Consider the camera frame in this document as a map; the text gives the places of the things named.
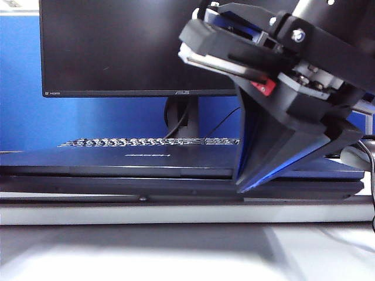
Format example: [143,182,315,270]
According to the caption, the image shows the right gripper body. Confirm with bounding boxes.
[231,11,375,131]

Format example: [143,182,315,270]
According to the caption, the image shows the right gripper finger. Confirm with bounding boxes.
[236,119,364,193]
[233,86,296,183]

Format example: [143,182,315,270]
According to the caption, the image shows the black Hasee laptop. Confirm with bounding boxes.
[0,145,366,203]

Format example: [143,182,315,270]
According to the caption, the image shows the black Logitech mouse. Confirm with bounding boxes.
[340,145,372,171]

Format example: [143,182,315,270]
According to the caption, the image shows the black Logitech keyboard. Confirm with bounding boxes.
[57,136,241,148]

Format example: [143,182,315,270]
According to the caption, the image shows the black ASUS monitor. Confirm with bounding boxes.
[39,0,244,140]

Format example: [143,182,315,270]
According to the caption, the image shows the thin black monitor cable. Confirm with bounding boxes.
[204,107,241,139]

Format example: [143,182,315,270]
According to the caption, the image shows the thick black cable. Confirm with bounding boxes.
[356,139,375,232]

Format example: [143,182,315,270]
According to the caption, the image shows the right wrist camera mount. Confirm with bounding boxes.
[178,2,284,86]

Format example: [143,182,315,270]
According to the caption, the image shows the grey partition top rail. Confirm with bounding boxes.
[0,10,40,17]

